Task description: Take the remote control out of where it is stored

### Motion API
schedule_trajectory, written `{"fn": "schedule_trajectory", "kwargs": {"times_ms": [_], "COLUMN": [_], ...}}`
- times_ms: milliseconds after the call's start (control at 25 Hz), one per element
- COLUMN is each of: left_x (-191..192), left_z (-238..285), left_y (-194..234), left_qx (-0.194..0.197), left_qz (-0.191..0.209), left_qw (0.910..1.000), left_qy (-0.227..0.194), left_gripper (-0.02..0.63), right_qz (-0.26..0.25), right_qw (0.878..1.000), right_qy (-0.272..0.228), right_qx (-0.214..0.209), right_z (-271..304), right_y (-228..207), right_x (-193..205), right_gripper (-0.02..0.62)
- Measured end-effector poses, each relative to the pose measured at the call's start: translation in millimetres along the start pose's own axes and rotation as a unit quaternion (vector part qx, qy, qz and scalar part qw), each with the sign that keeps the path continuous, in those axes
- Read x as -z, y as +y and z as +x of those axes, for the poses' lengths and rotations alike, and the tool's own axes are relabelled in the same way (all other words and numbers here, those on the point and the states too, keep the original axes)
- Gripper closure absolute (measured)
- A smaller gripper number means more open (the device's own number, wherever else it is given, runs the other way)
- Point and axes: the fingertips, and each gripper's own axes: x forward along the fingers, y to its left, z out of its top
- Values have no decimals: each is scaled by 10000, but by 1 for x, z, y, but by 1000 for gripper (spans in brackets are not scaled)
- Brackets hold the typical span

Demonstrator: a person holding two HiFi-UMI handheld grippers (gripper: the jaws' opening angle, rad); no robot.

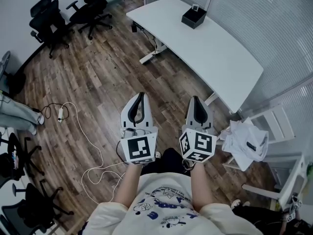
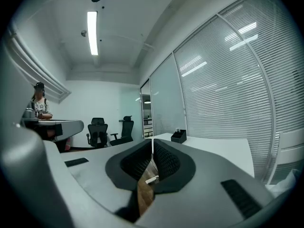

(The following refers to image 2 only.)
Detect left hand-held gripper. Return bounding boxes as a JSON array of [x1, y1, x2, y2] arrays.
[[0, 119, 85, 228]]

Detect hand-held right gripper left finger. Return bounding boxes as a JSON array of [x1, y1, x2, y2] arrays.
[[43, 138, 153, 224]]

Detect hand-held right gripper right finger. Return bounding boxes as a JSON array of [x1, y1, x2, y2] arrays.
[[134, 138, 274, 228]]

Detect black office chair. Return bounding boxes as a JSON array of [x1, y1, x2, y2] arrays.
[[86, 117, 109, 149], [109, 115, 134, 147]]

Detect grey cylinder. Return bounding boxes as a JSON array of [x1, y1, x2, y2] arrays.
[[22, 108, 39, 121]]

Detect white desk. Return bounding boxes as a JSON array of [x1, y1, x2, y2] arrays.
[[144, 132, 255, 178]]

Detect white power strip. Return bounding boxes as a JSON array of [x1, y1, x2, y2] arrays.
[[145, 174, 160, 185]]

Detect black desk organizer box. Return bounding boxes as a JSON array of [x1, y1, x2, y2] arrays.
[[171, 128, 187, 144]]

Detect white crumpled cloth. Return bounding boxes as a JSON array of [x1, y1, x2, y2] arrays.
[[266, 168, 303, 198]]

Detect long ceiling light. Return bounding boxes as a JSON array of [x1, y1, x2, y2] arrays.
[[86, 10, 99, 56]]

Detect white window blinds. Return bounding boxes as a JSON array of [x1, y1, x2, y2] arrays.
[[173, 0, 304, 185]]

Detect frosted glass partition panel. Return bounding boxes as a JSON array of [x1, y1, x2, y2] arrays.
[[149, 54, 188, 137]]

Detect white wall pipes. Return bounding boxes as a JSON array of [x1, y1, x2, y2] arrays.
[[6, 28, 72, 104]]

